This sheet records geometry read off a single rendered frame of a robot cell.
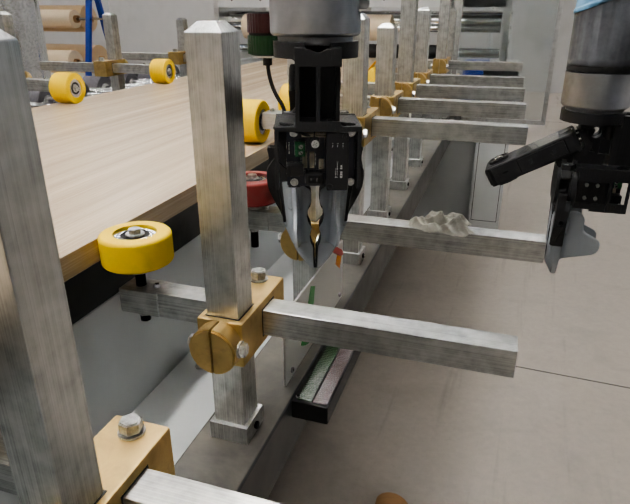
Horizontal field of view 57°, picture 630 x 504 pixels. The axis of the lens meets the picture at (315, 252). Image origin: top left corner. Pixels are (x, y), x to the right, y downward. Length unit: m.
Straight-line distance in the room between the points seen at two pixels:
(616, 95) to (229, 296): 0.48
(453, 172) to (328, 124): 2.79
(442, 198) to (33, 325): 3.04
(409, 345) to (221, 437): 0.23
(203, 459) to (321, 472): 1.01
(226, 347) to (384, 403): 1.34
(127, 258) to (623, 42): 0.58
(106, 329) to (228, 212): 0.30
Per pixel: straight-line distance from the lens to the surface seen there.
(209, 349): 0.58
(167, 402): 0.87
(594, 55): 0.73
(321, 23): 0.47
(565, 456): 1.82
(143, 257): 0.64
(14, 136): 0.32
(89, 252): 0.68
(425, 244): 0.81
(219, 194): 0.54
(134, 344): 0.84
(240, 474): 0.63
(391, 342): 0.59
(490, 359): 0.58
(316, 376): 0.76
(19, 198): 0.33
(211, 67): 0.51
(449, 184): 3.27
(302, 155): 0.48
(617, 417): 2.03
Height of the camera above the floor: 1.14
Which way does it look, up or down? 23 degrees down
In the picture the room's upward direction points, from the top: straight up
